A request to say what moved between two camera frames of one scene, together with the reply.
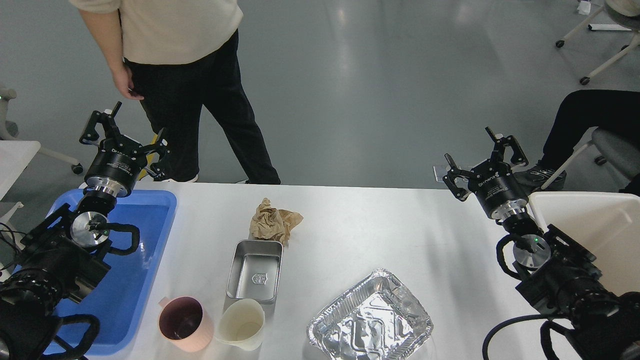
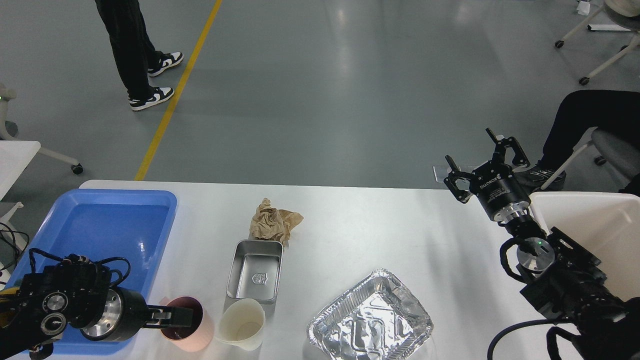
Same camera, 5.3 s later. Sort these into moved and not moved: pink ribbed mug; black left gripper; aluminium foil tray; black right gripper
Moved: black left gripper
Not moved: pink ribbed mug; aluminium foil tray; black right gripper
